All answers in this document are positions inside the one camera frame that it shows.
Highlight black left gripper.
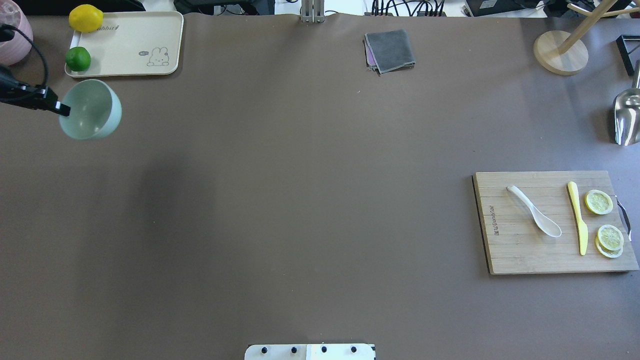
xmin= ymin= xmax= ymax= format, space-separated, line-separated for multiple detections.
xmin=0 ymin=64 xmax=71 ymax=117

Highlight light green bowl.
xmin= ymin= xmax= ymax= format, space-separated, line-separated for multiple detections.
xmin=58 ymin=79 xmax=122 ymax=141

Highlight white ceramic spoon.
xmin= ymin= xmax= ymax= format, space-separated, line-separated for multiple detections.
xmin=506 ymin=186 xmax=563 ymax=239

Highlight pink bowl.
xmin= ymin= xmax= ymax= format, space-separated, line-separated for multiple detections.
xmin=0 ymin=0 xmax=34 ymax=66

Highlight green lime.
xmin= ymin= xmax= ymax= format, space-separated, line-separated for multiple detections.
xmin=65 ymin=47 xmax=92 ymax=72

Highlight yellow lemon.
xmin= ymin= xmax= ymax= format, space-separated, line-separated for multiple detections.
xmin=68 ymin=4 xmax=105 ymax=33

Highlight beige rabbit tray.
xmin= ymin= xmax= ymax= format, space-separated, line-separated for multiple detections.
xmin=64 ymin=11 xmax=185 ymax=78

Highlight grey folded cloth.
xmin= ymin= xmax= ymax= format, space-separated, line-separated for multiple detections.
xmin=363 ymin=29 xmax=416 ymax=75

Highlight bamboo cutting board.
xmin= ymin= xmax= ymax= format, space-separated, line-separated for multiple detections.
xmin=472 ymin=170 xmax=639 ymax=275

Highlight wooden mug tree stand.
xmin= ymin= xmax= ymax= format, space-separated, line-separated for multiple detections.
xmin=533 ymin=0 xmax=639 ymax=76

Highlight yellow plastic knife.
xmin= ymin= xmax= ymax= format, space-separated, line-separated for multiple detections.
xmin=567 ymin=181 xmax=589 ymax=256

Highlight steel scoop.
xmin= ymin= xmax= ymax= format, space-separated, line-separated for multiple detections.
xmin=614 ymin=60 xmax=640 ymax=146

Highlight stacked lemon slices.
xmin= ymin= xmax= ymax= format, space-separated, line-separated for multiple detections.
xmin=594 ymin=224 xmax=625 ymax=259

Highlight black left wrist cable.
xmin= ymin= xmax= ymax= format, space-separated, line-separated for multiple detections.
xmin=0 ymin=24 xmax=51 ymax=89

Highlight aluminium frame post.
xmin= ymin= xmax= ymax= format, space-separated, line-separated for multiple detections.
xmin=300 ymin=0 xmax=325 ymax=24

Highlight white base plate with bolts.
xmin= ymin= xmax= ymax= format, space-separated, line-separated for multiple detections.
xmin=244 ymin=342 xmax=377 ymax=360

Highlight lemon slice near handle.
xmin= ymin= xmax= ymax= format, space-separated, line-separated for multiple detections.
xmin=583 ymin=189 xmax=614 ymax=215

